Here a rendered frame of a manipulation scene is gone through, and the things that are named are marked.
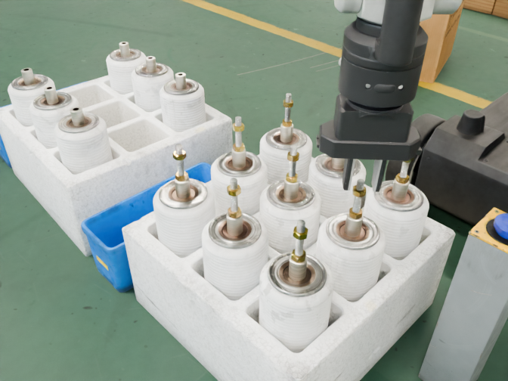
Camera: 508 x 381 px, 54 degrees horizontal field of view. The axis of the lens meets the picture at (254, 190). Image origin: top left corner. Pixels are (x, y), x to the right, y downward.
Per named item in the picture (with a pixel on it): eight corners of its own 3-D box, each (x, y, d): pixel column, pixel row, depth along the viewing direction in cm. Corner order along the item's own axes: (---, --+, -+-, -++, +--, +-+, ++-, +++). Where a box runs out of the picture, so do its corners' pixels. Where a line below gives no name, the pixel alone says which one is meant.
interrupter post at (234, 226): (235, 240, 70) (234, 222, 68) (223, 232, 71) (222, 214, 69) (246, 231, 71) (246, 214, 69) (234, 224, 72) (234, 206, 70)
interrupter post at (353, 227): (363, 235, 71) (367, 217, 69) (351, 241, 70) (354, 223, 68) (353, 225, 72) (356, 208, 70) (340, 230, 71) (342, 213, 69)
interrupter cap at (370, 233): (390, 240, 70) (391, 236, 70) (348, 258, 67) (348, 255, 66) (355, 210, 75) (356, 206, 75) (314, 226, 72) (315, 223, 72)
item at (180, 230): (213, 252, 93) (209, 172, 82) (223, 290, 86) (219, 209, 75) (162, 260, 91) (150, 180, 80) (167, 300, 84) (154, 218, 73)
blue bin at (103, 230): (206, 202, 116) (203, 159, 109) (238, 225, 110) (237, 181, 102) (90, 267, 99) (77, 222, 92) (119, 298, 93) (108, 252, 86)
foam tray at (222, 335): (279, 208, 115) (283, 140, 104) (432, 303, 93) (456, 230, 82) (135, 300, 93) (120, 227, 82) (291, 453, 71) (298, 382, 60)
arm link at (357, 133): (317, 165, 59) (326, 70, 52) (315, 125, 67) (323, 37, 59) (425, 170, 58) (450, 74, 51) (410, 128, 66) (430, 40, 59)
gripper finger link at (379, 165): (373, 194, 65) (381, 154, 61) (370, 180, 67) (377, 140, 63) (385, 195, 64) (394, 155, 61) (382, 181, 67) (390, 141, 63)
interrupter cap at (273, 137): (311, 149, 89) (312, 146, 88) (270, 153, 87) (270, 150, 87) (301, 128, 94) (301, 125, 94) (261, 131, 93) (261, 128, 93)
